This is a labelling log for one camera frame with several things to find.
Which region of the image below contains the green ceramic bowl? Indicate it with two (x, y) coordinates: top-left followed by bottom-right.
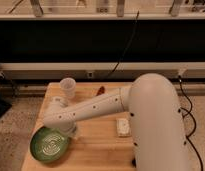
(30, 126), (71, 163)

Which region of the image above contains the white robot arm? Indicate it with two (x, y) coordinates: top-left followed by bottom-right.
(43, 73), (191, 171)

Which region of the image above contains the translucent plastic cup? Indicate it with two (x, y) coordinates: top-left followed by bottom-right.
(60, 78), (76, 99)

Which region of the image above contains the white wrapped packet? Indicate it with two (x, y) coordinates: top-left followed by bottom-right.
(116, 118), (131, 137)

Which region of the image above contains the white wall outlet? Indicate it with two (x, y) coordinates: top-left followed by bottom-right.
(87, 71), (94, 79)

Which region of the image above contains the black floor cable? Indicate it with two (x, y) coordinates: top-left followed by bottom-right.
(177, 75), (205, 171)

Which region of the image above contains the black hanging cable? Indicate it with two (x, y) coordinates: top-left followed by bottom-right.
(104, 10), (141, 80)

